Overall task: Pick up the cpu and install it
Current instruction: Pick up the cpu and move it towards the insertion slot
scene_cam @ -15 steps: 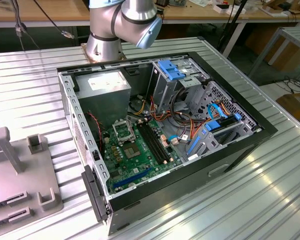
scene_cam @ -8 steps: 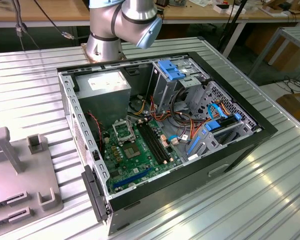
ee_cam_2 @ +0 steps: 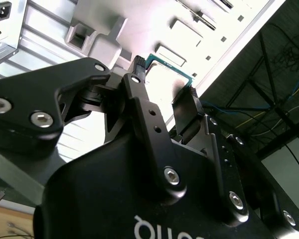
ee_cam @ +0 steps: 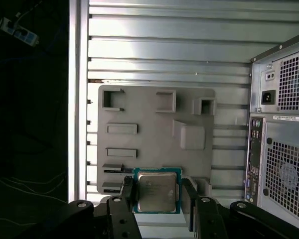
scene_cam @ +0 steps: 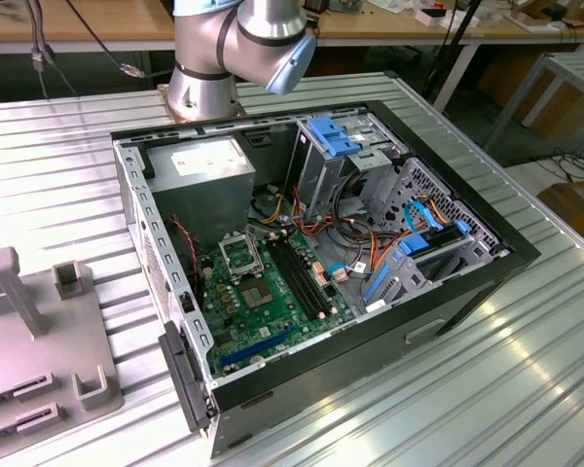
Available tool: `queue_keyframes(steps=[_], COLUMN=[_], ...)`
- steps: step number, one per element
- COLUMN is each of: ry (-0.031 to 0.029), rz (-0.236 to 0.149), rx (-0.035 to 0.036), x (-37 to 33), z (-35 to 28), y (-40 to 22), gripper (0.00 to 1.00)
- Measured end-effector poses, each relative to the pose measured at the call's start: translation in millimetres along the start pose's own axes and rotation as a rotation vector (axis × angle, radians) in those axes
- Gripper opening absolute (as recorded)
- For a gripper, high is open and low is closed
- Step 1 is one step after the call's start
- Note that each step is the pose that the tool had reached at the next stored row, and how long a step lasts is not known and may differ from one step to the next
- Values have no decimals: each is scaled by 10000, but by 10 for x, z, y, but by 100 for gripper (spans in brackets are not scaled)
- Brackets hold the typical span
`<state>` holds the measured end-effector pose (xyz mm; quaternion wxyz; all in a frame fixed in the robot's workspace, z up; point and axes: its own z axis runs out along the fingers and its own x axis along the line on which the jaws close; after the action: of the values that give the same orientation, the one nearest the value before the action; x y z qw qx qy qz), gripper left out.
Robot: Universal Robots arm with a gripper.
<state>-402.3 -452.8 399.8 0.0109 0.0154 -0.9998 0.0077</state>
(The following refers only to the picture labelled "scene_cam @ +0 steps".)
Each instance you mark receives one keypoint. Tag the wooden desk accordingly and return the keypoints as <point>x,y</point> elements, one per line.
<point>102,22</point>

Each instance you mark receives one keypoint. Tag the green motherboard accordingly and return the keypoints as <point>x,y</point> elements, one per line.
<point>272,321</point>

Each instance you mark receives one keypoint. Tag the brown cardboard box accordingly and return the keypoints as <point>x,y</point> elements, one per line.
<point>579,209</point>

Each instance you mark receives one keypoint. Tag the cream power connector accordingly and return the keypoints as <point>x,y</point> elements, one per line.
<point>320,275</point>

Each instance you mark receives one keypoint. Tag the metal disk bay cage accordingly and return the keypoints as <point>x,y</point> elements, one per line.
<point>321,185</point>

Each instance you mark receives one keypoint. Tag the black RAM slot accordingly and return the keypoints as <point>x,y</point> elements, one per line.
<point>305,276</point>
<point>292,278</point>
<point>299,277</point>
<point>311,275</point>

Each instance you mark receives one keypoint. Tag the metal shelf frame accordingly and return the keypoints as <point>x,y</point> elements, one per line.
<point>579,73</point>

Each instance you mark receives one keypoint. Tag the hard disk in blue carrier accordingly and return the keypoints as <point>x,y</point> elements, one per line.
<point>413,245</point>

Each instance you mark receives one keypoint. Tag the black case fan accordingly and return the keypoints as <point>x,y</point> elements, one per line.
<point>190,262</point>

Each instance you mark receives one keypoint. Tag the blue plastic bay rail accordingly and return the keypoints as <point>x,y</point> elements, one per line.
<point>377,282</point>

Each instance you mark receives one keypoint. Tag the grey power supply unit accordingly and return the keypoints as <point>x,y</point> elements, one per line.
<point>199,204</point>

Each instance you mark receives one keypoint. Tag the CPU socket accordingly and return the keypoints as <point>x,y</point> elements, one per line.
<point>255,294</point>

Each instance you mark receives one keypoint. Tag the perforated metal disk cage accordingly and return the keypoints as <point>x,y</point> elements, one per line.
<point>418,180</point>

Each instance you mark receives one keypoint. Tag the blue plastic bay latch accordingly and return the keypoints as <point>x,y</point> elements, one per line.
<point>328,136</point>

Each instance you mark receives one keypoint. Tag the blue expansion slot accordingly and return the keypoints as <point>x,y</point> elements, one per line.
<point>258,348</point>

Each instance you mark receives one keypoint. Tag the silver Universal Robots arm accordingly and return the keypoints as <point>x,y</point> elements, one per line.
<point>199,92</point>

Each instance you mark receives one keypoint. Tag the grey parts rack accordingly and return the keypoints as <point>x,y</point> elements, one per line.
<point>53,340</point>

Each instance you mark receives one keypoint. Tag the brown cardboard boxes stack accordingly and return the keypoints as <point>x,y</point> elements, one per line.
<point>511,73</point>

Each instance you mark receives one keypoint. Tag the open black PC case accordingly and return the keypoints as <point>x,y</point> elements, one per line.
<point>370,370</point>

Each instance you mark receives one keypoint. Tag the black stand pole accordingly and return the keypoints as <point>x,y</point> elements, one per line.
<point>460,34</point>

